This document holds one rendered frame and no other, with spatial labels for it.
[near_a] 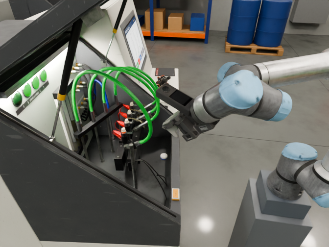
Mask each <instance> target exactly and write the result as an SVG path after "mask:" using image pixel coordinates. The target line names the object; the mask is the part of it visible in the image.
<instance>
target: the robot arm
mask: <svg viewBox="0 0 329 247"><path fill-rule="evenodd" d="M318 79H325V80H329V49H326V50H324V51H323V52H321V53H319V54H312V55H306V56H300V57H294V58H288V59H282V60H275V61H269V62H263V63H257V64H251V65H245V66H241V65H240V64H238V63H235V62H228V63H225V64H224V65H223V66H222V67H221V68H220V69H219V71H218V74H217V80H218V82H219V83H217V84H216V85H214V86H213V87H211V88H210V89H208V90H207V91H205V92H203V93H202V94H200V95H199V96H197V97H196V98H195V99H194V98H192V97H190V96H188V95H187V94H185V93H183V92H182V91H180V90H178V89H176V88H175V87H173V86H171V85H170V84H168V83H165V84H163V85H162V86H161V87H160V88H158V89H157V90H156V97H157V98H159V99H161V100H162V101H164V102H165V103H167V104H169V105H170V106H172V107H174V108H175V109H177V110H178V111H177V112H175V113H174V114H173V115H172V116H170V117H169V118H168V119H167V120H166V121H165V122H164V123H163V129H166V130H167V131H169V132H170V133H171V134H172V135H173V136H174V137H178V133H177V131H176V130H178V129H179V130H180V131H181V132H182V133H183V135H182V137H183V138H184V139H185V140H186V141H190V140H193V139H196V138H197V137H198V136H199V135H200V134H201V133H204V132H207V131H209V130H212V129H214V127H215V126H216V124H217V123H218V122H219V121H220V119H221V118H224V117H226V116H229V115H231V114H238V115H242V116H247V117H252V118H257V119H262V120H264V121H274V122H278V121H281V120H283V119H285V118H286V117H287V116H288V115H289V113H290V111H291V109H292V99H291V97H290V95H289V94H287V93H286V92H283V91H282V90H279V89H274V88H275V87H281V86H286V85H291V84H296V83H302V82H307V81H312V80H318ZM191 137H192V138H191ZM189 138H191V139H189ZM317 156H318V155H317V151H316V149H314V148H313V147H311V146H309V145H307V144H303V143H289V144H287V145H286V146H285V147H284V149H283V151H282V154H281V157H280V159H279V162H278V164H277V167H276V168H275V169H274V170H273V171H272V172H271V173H270V174H269V176H268V178H267V186H268V188H269V189H270V191H271V192H272V193H273V194H275V195H276V196H278V197H280V198H283V199H286V200H297V199H299V198H300V197H301V196H302V194H303V192H304V190H305V191H306V193H307V194H308V195H309V196H310V197H311V198H312V200H314V201H315V202H316V203H317V204H318V205H319V206H321V207H324V208H328V207H329V150H328V151H327V153H326V155H325V157H324V158H323V160H317V159H316V158H317Z"/></svg>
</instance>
